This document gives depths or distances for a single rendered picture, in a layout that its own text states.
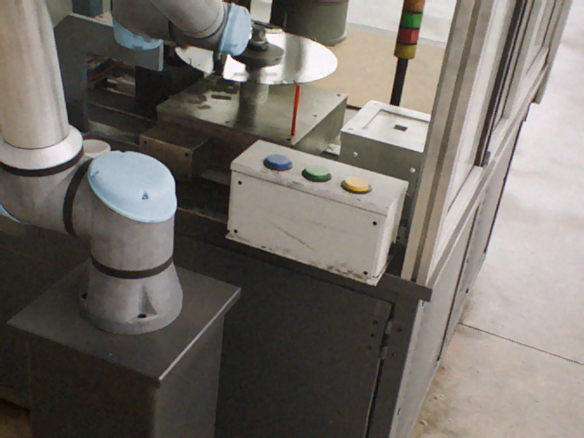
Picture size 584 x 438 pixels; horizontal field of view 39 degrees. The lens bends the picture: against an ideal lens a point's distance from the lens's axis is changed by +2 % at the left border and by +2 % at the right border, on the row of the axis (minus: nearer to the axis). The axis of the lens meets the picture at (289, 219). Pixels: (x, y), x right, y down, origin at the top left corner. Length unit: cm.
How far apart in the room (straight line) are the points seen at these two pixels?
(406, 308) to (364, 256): 15
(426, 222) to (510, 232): 187
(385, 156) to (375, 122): 10
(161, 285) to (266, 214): 26
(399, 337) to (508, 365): 107
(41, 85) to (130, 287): 30
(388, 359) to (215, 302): 39
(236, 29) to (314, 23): 114
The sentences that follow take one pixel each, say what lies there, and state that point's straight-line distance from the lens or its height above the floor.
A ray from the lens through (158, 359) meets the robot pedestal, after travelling 117.
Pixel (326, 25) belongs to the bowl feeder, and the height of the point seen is 82.
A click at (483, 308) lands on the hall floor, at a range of 273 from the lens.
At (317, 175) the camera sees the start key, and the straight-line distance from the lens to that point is 132.
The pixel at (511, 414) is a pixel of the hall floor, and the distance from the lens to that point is 236.
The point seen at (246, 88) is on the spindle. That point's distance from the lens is 171.
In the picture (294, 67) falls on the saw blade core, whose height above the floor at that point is 95.
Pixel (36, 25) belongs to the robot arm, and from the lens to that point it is 107.
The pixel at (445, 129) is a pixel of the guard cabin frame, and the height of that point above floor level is 102.
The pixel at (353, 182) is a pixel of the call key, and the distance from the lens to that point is 132.
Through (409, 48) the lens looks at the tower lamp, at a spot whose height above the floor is 99.
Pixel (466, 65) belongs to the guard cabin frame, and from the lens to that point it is 123.
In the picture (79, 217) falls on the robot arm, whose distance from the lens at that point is 115.
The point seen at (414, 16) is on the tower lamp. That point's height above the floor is 106.
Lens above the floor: 150
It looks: 30 degrees down
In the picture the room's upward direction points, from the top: 7 degrees clockwise
